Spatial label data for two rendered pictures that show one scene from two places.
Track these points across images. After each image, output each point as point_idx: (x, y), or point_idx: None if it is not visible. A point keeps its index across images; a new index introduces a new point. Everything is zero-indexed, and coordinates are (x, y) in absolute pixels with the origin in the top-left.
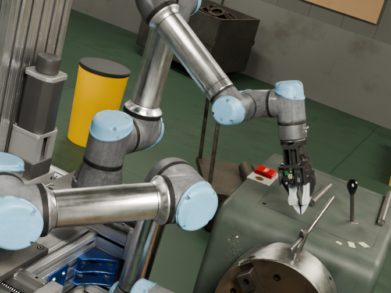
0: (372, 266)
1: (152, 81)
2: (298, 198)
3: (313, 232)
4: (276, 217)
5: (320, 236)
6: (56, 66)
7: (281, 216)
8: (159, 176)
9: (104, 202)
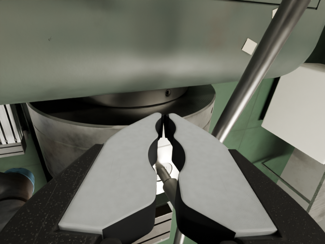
0: (294, 68)
1: None
2: (155, 160)
3: (186, 46)
4: (50, 56)
5: (207, 51)
6: None
7: (61, 22)
8: None
9: None
